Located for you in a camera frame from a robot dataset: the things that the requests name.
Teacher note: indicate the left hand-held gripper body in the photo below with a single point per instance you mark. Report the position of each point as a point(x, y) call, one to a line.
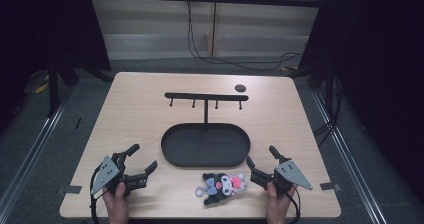
point(107, 172)

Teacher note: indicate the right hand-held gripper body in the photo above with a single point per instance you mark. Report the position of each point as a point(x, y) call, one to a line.
point(290, 174)

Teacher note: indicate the black hook rack with tray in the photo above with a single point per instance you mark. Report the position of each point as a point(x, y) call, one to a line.
point(205, 147)

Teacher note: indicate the person's right hand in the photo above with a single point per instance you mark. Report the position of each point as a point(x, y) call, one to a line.
point(277, 205)

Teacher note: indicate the person's left hand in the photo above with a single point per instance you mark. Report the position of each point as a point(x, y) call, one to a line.
point(117, 207)

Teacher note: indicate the grey tape piece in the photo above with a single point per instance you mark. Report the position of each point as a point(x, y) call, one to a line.
point(73, 189)
point(330, 186)

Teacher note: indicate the small black floor tape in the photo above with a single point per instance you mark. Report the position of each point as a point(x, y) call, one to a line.
point(78, 122)

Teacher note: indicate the black round disc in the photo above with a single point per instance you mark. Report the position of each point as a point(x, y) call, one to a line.
point(240, 88)

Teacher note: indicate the black metal stand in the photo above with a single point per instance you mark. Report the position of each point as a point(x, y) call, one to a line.
point(53, 90)

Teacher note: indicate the yellow floor marker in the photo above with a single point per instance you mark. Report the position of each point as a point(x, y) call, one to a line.
point(42, 88)

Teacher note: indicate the dark curtain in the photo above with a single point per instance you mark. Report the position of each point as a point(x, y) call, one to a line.
point(376, 67)
point(40, 27)

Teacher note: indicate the metal floor rail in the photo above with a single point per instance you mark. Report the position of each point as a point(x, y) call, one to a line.
point(33, 150)
point(346, 154)

